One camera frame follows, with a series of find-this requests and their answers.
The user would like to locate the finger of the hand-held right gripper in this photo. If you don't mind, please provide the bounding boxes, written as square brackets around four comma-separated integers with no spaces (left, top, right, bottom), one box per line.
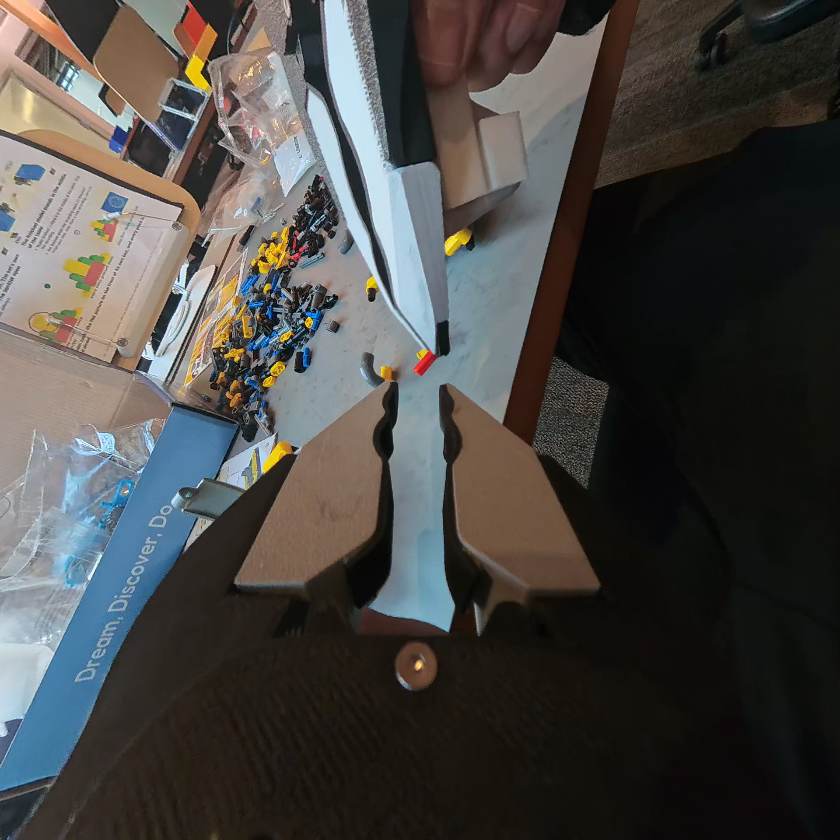
[322,0,454,358]

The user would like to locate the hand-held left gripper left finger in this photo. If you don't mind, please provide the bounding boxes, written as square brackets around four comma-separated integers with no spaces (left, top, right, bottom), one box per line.
[234,382,399,598]

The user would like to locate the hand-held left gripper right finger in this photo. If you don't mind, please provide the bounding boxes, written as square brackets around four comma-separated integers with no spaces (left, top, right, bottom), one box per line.
[437,385,602,631]

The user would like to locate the yellow and black brick assembly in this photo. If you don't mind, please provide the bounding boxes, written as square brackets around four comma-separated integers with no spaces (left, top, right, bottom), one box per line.
[178,440,296,519]

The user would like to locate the pile of small brick parts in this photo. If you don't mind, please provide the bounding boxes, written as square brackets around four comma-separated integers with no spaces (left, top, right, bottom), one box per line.
[208,175,355,441]

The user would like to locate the person's right hand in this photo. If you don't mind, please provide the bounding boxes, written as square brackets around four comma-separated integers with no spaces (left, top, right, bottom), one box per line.
[407,0,572,93]

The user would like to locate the instruction booklet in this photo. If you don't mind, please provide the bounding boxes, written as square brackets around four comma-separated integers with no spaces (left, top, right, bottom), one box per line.
[184,434,283,552]

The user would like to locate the clear plastic bag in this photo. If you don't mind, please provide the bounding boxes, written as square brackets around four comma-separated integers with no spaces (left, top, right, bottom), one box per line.
[210,50,322,237]

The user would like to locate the blue cardboard kit box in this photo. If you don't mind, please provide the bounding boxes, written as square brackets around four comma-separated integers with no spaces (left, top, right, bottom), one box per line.
[0,401,240,795]

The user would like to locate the sticker sheet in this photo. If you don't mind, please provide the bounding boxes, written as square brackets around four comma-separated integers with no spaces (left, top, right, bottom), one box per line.
[184,256,250,395]

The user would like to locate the white stand base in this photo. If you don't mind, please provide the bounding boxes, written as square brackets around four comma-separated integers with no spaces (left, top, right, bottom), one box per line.
[151,263,217,362]

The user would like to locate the clear bags of brick parts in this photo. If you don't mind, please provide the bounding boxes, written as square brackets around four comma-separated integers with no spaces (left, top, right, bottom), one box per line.
[0,420,165,683]

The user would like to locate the laminated instruction sign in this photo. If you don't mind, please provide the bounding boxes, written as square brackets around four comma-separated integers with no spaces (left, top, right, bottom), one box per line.
[0,129,200,371]

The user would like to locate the black office chair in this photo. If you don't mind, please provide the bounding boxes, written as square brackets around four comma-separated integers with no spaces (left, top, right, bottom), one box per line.
[696,0,840,73]

